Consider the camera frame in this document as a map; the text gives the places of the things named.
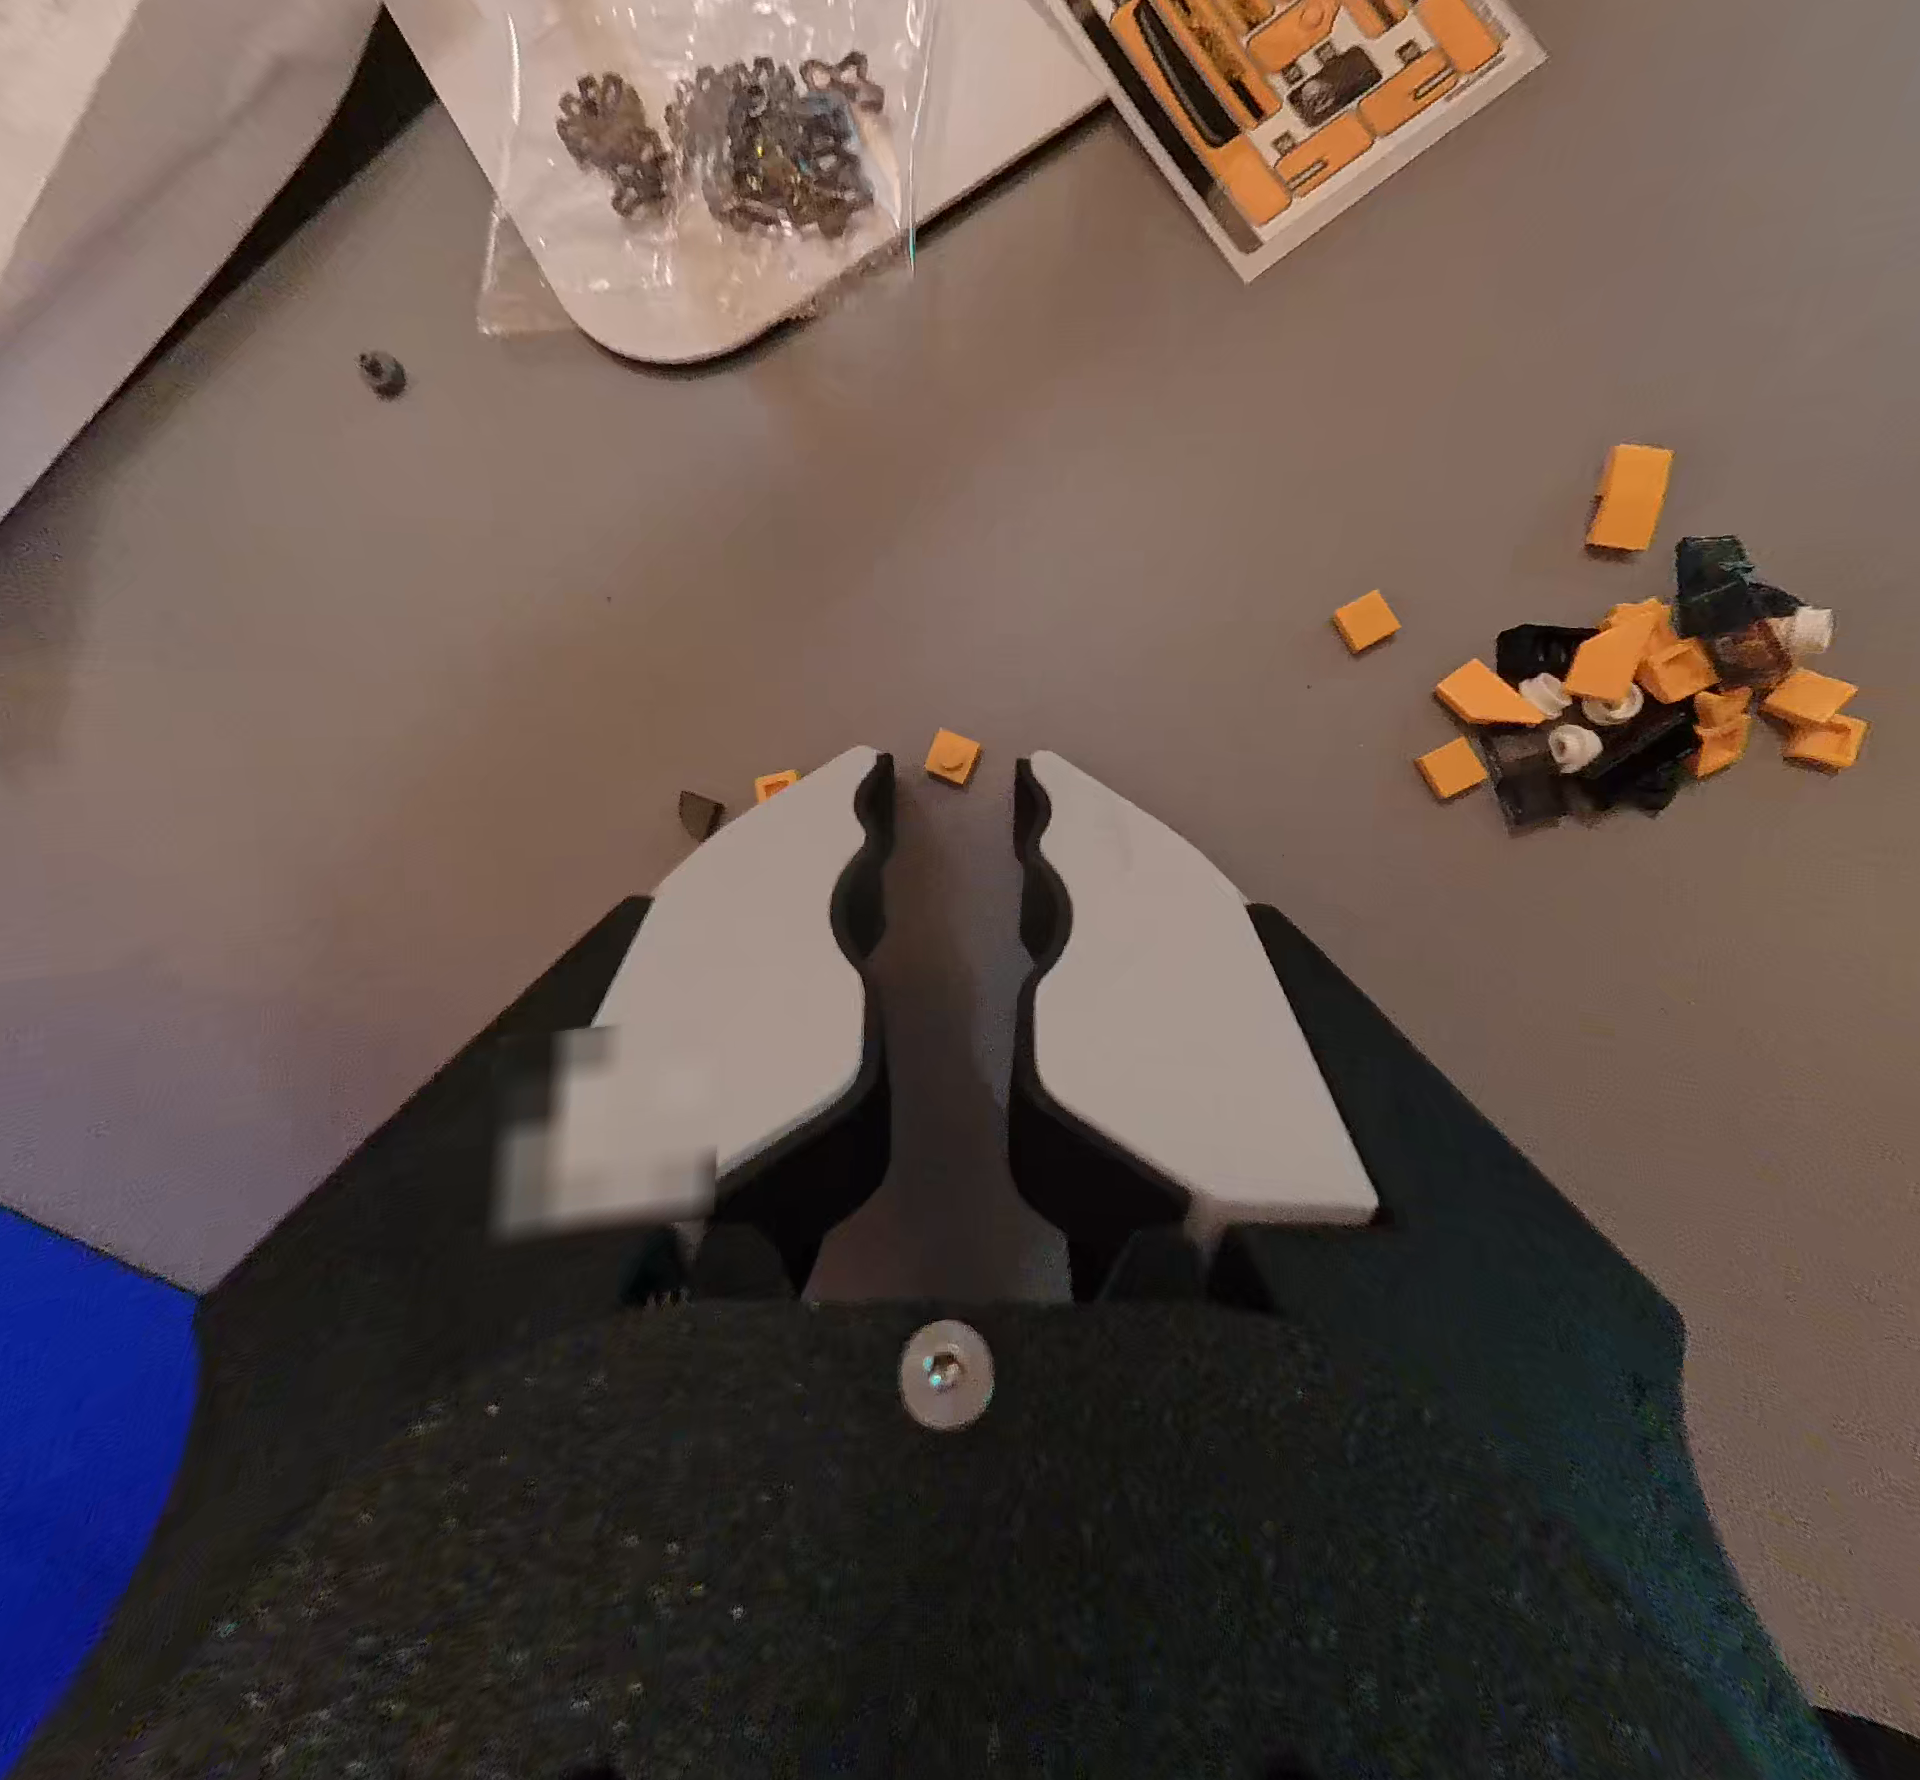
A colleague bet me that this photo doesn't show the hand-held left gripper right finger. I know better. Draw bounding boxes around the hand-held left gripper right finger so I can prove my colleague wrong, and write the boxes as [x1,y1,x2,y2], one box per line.
[1005,749,1383,1231]

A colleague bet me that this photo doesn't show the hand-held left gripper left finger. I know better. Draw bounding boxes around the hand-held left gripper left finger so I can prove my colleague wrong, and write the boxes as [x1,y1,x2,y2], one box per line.
[588,742,899,1190]

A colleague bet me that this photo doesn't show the pile of orange black lego pieces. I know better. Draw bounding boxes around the pile of orange black lego pieces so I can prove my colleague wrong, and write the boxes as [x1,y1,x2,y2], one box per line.
[1414,535,1871,840]

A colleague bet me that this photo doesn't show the long orange lego tile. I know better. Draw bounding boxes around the long orange lego tile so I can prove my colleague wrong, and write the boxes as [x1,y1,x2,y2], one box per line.
[1584,442,1676,555]

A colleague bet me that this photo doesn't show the clear bag of dark parts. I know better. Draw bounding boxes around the clear bag of dark parts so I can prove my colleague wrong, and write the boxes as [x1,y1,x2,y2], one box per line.
[478,0,948,342]

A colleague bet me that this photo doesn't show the blue plastic bin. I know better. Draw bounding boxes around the blue plastic bin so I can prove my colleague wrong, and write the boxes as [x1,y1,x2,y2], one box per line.
[0,1201,203,1759]

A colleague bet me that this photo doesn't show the orange black sticker sheet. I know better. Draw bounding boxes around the orange black sticker sheet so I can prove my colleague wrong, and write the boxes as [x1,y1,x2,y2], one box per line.
[983,0,1547,285]

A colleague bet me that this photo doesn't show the white paper sheets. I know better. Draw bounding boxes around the white paper sheets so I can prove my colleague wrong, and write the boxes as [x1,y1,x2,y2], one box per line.
[0,0,451,522]

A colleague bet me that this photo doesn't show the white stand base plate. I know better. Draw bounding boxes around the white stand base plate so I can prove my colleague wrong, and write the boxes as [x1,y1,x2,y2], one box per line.
[381,0,1465,367]

